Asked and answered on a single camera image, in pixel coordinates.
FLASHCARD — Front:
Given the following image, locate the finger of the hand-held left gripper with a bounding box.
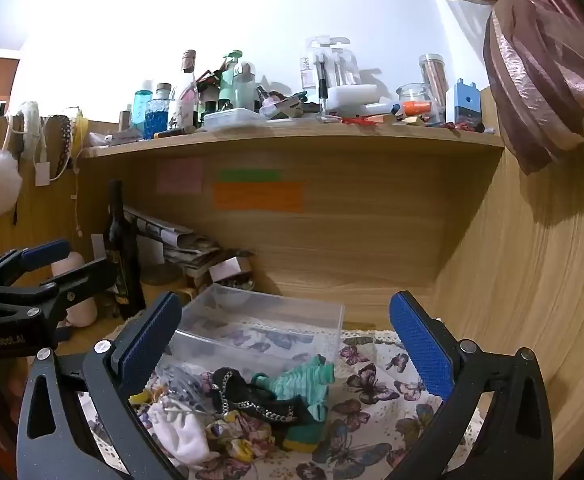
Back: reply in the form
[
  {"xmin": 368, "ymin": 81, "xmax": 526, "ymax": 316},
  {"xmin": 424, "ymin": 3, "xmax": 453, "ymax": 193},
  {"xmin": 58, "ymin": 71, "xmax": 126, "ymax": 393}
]
[
  {"xmin": 0, "ymin": 257, "xmax": 119, "ymax": 322},
  {"xmin": 0, "ymin": 238, "xmax": 72, "ymax": 286}
]

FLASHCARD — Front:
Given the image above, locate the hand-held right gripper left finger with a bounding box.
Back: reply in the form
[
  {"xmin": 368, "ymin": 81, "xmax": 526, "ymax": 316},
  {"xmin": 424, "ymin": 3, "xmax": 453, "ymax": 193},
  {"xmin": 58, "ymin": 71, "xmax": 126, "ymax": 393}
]
[{"xmin": 16, "ymin": 291, "xmax": 189, "ymax": 480}]

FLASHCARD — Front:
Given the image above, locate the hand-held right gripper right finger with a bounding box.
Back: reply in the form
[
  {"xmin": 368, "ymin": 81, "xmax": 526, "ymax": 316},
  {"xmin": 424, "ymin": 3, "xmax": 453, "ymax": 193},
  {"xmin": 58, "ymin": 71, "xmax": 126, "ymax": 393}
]
[{"xmin": 386, "ymin": 290, "xmax": 556, "ymax": 480}]

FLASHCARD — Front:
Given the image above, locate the white sock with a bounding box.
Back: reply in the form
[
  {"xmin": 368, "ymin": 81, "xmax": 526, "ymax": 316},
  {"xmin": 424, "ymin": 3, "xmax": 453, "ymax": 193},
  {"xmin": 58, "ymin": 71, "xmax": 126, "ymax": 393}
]
[{"xmin": 147, "ymin": 400, "xmax": 223, "ymax": 467}]

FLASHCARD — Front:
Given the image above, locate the black chain print sock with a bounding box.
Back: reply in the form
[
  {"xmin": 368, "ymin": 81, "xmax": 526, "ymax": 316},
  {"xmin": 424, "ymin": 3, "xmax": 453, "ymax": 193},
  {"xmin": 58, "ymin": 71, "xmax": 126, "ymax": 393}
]
[{"xmin": 210, "ymin": 366, "xmax": 317, "ymax": 432}]

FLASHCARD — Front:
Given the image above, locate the teal striped sock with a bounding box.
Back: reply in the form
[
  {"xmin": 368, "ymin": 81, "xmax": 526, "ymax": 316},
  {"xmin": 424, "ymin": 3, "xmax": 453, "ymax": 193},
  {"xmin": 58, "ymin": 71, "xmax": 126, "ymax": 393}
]
[{"xmin": 251, "ymin": 354, "xmax": 337, "ymax": 422}]

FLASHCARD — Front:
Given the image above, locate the clear plastic box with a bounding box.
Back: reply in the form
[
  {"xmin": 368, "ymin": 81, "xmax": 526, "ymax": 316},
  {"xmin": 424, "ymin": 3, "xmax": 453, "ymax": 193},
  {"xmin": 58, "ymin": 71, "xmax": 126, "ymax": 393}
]
[{"xmin": 164, "ymin": 282, "xmax": 346, "ymax": 378}]

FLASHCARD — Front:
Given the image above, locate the pale pink cylinder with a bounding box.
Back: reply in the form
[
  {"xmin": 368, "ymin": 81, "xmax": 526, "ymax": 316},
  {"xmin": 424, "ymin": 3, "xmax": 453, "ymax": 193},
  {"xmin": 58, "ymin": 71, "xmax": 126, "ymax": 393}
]
[{"xmin": 51, "ymin": 251, "xmax": 99, "ymax": 327}]

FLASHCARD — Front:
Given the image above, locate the dark wine bottle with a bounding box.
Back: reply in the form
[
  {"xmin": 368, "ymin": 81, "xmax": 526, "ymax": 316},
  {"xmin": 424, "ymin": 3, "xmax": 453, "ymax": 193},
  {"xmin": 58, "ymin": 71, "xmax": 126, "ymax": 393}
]
[{"xmin": 103, "ymin": 179, "xmax": 147, "ymax": 319}]

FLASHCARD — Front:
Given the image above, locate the grey patterned sock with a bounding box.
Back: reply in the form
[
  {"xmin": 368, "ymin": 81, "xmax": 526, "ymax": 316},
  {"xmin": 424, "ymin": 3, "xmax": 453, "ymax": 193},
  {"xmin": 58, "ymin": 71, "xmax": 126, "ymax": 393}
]
[{"xmin": 153, "ymin": 361, "xmax": 213, "ymax": 412}]

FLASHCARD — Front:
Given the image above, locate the butterfly print tablecloth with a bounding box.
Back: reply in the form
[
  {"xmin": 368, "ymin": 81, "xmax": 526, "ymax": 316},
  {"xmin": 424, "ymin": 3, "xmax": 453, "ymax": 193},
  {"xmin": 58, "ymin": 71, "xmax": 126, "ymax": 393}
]
[{"xmin": 78, "ymin": 326, "xmax": 493, "ymax": 480}]

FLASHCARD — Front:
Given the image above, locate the wooden shelf unit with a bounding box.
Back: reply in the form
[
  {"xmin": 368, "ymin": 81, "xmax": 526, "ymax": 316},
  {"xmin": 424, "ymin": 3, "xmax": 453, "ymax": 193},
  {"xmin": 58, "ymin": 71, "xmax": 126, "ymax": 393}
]
[{"xmin": 0, "ymin": 110, "xmax": 584, "ymax": 480}]

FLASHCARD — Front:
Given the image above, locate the stack of newspapers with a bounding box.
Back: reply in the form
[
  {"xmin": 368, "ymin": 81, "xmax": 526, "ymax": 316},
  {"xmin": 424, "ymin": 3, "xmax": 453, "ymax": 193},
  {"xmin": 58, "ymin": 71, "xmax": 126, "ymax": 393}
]
[{"xmin": 121, "ymin": 204, "xmax": 225, "ymax": 277}]

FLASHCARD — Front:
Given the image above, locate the small white cardboard box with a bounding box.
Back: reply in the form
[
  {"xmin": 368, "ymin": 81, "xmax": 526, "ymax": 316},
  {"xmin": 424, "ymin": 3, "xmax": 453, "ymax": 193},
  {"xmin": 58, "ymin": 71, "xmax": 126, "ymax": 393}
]
[{"xmin": 208, "ymin": 255, "xmax": 253, "ymax": 284}]

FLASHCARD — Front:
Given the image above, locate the spotted headband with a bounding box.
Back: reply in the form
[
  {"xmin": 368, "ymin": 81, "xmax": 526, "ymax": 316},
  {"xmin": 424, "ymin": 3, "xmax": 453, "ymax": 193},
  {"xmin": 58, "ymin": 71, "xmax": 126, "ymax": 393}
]
[{"xmin": 41, "ymin": 114, "xmax": 74, "ymax": 182}]

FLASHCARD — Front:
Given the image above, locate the white fluffy headband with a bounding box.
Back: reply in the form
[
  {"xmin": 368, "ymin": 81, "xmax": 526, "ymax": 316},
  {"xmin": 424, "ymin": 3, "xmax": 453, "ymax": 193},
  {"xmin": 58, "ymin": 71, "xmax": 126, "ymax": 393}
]
[{"xmin": 18, "ymin": 101, "xmax": 43, "ymax": 162}]

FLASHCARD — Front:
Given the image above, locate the floral yellow scrunchie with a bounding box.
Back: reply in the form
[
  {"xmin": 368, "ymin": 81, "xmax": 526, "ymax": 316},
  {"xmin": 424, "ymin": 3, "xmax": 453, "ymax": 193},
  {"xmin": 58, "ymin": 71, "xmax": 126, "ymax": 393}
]
[{"xmin": 206, "ymin": 409, "xmax": 276, "ymax": 462}]

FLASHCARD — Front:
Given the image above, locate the pink sticky note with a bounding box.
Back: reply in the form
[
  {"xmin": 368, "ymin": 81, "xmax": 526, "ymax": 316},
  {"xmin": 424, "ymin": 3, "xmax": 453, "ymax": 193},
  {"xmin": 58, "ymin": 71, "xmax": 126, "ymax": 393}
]
[{"xmin": 156, "ymin": 157, "xmax": 204, "ymax": 195}]

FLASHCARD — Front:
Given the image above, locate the teal sock with yellow cuff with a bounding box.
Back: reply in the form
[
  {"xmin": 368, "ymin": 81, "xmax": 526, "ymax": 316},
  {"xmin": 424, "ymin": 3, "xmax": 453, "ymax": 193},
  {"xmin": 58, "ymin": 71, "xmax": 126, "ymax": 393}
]
[{"xmin": 281, "ymin": 405, "xmax": 329, "ymax": 454}]

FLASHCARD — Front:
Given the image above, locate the blue liquid bottle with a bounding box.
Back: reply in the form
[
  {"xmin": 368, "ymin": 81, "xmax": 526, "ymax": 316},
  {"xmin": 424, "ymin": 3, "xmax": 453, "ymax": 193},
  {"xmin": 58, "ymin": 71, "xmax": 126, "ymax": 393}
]
[{"xmin": 143, "ymin": 83, "xmax": 171, "ymax": 140}]

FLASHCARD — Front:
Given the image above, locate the orange sticky note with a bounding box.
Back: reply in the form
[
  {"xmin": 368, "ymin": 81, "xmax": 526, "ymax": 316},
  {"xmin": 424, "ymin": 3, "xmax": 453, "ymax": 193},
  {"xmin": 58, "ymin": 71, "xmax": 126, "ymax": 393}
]
[{"xmin": 213, "ymin": 181, "xmax": 305, "ymax": 213}]

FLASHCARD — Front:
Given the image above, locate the green sticky note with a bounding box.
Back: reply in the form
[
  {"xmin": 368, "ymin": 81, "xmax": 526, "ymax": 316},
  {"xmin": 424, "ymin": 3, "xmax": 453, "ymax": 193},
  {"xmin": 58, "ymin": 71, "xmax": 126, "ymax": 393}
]
[{"xmin": 218, "ymin": 168, "xmax": 283, "ymax": 184}]

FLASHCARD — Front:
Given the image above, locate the clear bottle with cork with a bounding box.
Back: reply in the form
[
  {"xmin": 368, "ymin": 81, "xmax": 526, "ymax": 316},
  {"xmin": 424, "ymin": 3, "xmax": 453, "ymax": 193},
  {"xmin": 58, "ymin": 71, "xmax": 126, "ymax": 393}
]
[{"xmin": 178, "ymin": 49, "xmax": 199, "ymax": 129}]

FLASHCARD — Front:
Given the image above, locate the clear lidded plastic container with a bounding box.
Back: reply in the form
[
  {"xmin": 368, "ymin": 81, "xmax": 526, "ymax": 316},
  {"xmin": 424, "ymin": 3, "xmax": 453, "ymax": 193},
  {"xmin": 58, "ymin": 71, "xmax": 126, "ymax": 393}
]
[{"xmin": 202, "ymin": 107, "xmax": 268, "ymax": 131}]

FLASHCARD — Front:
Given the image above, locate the blue and white box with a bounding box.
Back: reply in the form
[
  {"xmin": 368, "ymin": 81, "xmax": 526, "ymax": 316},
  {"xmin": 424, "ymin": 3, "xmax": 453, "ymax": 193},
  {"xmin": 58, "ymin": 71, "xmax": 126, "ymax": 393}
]
[{"xmin": 446, "ymin": 78, "xmax": 481, "ymax": 127}]

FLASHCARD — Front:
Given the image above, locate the mint pump bottle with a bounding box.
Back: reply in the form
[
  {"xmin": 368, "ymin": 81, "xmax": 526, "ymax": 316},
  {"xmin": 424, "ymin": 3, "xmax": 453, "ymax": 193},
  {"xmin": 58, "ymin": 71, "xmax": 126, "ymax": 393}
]
[{"xmin": 219, "ymin": 49, "xmax": 243, "ymax": 111}]

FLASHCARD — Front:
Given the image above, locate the mint bottle with silver cap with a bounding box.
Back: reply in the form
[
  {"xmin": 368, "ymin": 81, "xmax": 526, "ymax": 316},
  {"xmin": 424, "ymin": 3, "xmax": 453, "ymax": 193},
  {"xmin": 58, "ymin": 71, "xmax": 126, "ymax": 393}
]
[{"xmin": 234, "ymin": 62, "xmax": 257, "ymax": 110}]

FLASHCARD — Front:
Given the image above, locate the glass jar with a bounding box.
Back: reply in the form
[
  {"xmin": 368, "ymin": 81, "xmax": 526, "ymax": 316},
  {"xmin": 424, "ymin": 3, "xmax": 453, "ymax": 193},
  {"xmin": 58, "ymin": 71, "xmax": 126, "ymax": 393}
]
[{"xmin": 396, "ymin": 83, "xmax": 431, "ymax": 111}]

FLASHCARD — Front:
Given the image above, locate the white foam block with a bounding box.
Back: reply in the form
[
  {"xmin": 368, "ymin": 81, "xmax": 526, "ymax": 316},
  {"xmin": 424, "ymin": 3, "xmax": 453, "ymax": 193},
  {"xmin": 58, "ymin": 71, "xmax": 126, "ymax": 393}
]
[{"xmin": 328, "ymin": 84, "xmax": 381, "ymax": 112}]

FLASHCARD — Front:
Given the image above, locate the tall clear jar with sticks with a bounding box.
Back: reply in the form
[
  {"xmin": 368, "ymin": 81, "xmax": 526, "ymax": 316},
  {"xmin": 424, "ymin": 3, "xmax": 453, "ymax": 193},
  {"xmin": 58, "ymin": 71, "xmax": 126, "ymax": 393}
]
[{"xmin": 418, "ymin": 53, "xmax": 447, "ymax": 111}]

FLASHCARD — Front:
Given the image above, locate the black pen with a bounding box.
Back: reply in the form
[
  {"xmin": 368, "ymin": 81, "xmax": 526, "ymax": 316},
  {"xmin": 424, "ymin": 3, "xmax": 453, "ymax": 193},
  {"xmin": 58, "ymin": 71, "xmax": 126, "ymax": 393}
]
[{"xmin": 317, "ymin": 59, "xmax": 329, "ymax": 114}]

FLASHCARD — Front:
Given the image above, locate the pink shiny curtain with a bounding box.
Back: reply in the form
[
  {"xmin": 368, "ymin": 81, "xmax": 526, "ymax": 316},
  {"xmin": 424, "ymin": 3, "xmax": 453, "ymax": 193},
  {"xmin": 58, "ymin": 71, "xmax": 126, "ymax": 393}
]
[{"xmin": 393, "ymin": 0, "xmax": 584, "ymax": 177}]

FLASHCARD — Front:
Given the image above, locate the clear acrylic organizer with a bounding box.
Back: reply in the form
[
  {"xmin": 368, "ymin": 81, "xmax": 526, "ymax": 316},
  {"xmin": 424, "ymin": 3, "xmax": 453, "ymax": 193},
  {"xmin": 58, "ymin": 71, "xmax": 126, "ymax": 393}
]
[{"xmin": 299, "ymin": 35, "xmax": 363, "ymax": 92}]

